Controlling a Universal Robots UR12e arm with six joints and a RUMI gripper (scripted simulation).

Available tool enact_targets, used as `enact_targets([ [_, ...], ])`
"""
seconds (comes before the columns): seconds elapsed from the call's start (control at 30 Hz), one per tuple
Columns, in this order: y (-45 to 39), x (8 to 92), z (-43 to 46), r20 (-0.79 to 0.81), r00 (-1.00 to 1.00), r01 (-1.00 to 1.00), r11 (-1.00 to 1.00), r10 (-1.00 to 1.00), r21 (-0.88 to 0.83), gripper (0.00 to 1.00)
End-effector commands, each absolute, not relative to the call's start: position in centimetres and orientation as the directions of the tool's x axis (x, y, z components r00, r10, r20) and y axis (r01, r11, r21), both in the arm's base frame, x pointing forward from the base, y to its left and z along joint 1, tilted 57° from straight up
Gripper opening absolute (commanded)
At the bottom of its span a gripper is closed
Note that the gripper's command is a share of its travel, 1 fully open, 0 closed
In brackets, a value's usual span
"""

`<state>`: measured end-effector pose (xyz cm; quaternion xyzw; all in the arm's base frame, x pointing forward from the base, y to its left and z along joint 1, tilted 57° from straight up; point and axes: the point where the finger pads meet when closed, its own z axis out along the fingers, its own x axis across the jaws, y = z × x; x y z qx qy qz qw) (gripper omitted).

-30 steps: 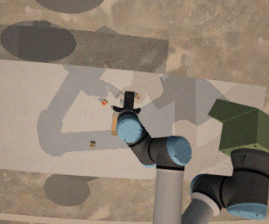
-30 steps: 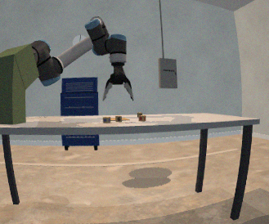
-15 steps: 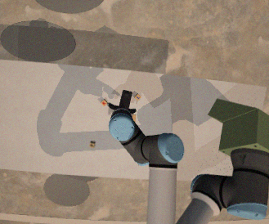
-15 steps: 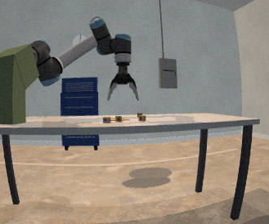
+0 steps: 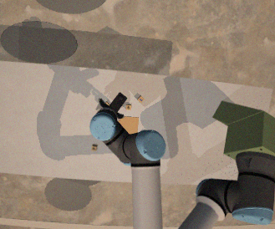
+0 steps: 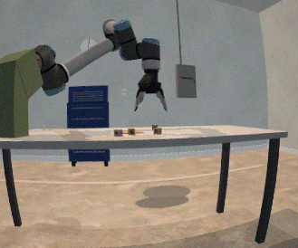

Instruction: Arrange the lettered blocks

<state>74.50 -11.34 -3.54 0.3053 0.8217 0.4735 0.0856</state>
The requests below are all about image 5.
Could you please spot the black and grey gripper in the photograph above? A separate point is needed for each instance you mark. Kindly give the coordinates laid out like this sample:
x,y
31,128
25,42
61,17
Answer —
x,y
102,104

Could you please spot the orange square mat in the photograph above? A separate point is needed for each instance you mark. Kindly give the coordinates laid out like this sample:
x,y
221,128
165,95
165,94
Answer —
x,y
130,124

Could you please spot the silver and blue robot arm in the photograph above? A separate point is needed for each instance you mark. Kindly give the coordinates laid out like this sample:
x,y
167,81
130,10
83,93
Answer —
x,y
249,198

